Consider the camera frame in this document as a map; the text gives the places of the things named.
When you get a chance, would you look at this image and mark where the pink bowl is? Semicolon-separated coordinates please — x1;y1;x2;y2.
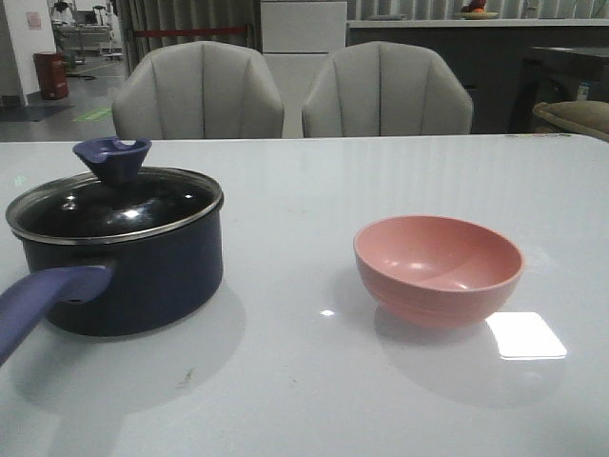
353;215;524;328

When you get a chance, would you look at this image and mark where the glass pot lid purple knob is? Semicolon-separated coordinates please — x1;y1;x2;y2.
6;136;224;246

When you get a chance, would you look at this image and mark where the right grey upholstered chair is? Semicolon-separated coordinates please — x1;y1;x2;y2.
301;41;474;138

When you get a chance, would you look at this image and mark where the grey upholstered chair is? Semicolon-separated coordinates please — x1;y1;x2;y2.
111;41;285;140
301;41;474;138

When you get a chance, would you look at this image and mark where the left grey upholstered chair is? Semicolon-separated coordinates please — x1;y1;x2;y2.
111;41;285;140

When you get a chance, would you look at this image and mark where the white refrigerator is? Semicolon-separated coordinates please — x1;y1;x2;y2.
261;1;347;138

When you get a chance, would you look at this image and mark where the red belt stanchion barrier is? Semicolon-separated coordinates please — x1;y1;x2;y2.
131;24;253;47

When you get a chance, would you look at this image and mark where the dark kitchen counter cabinet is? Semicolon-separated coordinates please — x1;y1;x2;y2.
347;19;608;133

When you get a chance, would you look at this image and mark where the grey pleated curtain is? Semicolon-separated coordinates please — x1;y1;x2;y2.
116;0;262;72

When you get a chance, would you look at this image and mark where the fruit plate on counter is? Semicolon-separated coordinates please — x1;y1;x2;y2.
458;0;499;20

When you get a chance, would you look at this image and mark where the dark side table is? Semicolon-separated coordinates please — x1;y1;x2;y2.
508;47;608;133

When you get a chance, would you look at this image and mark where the red trash bin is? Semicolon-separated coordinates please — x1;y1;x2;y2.
33;51;69;100

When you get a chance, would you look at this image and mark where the dark blue saucepan purple handle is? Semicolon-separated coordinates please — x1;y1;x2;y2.
1;207;224;361

